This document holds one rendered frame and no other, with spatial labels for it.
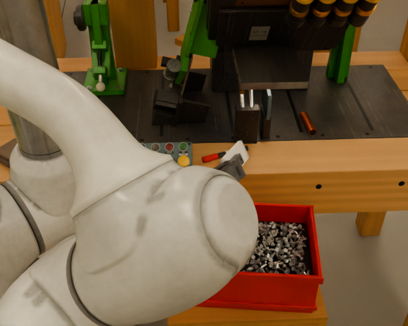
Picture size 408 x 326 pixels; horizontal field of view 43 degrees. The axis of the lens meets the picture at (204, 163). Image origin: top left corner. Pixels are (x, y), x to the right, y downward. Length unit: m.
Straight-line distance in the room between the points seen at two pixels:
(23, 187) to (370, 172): 0.85
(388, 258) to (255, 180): 1.22
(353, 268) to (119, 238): 1.99
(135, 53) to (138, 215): 1.42
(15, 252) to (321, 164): 0.78
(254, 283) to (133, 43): 0.99
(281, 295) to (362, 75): 0.92
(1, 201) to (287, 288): 0.58
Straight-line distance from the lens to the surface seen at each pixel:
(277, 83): 1.23
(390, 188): 1.45
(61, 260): 0.51
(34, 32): 0.83
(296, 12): 1.18
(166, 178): 0.42
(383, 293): 2.30
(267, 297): 1.12
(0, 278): 1.00
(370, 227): 2.46
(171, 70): 1.38
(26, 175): 0.95
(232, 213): 0.40
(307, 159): 1.38
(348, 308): 2.21
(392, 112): 1.63
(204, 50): 1.38
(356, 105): 1.63
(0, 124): 1.63
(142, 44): 1.78
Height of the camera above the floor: 1.74
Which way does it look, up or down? 39 degrees down
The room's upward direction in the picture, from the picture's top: straight up
